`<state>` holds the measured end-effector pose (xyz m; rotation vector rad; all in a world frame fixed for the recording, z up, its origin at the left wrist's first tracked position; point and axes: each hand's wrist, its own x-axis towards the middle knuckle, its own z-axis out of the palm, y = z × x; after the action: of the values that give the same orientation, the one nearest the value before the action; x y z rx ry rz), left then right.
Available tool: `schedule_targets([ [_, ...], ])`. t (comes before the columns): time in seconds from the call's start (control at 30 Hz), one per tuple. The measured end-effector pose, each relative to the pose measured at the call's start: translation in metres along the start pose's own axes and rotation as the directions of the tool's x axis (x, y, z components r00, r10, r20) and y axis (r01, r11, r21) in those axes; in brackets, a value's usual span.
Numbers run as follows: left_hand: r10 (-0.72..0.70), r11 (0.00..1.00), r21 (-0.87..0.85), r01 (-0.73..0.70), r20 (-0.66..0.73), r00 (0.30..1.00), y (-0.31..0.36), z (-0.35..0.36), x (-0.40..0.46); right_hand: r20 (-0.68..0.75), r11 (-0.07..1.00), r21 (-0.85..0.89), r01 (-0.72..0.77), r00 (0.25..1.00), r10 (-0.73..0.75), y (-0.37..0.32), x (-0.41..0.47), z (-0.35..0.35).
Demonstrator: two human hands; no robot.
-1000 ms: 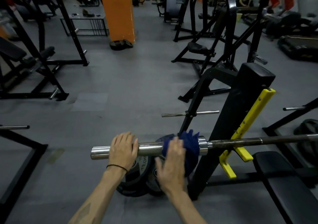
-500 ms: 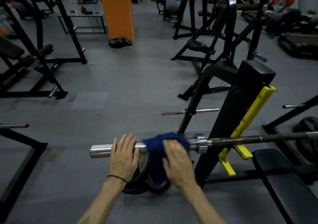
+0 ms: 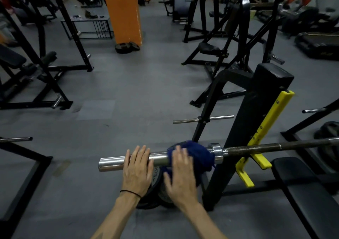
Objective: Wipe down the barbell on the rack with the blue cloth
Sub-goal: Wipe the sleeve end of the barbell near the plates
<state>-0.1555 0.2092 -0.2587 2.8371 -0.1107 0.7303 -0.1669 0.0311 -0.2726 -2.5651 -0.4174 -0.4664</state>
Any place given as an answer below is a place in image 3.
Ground person's left hand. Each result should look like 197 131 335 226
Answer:
121 145 155 197

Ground person's right hand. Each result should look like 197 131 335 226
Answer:
163 145 200 212

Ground steel barbell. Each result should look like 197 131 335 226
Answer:
98 137 339 173

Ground blue cleaning cloth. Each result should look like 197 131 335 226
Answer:
163 140 216 186

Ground person's left forearm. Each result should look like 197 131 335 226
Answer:
90 192 142 239

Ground black grip-hole weight plate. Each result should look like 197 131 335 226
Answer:
157 183 177 209

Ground black weight plate white lettering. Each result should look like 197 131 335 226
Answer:
136 166 162 210

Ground black bench press rack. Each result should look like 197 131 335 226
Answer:
172 63 339 212

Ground yellow bar hook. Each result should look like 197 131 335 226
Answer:
235 90 295 188

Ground black squat rack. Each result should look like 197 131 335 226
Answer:
50 0 94 72

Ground large black weight plate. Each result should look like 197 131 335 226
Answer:
314 121 339 165

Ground wide orange pillar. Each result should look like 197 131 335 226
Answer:
100 0 143 47

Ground black and red lever machine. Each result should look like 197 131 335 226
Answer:
181 0 313 108

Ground black incline bench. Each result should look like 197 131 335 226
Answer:
0 0 74 111

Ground black hair tie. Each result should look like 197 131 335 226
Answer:
119 190 142 199

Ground black rack base frame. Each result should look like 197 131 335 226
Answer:
0 136 53 239

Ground black wire frame table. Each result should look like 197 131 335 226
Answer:
60 16 114 40

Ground black plate-loaded machine frame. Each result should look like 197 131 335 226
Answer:
182 0 233 43

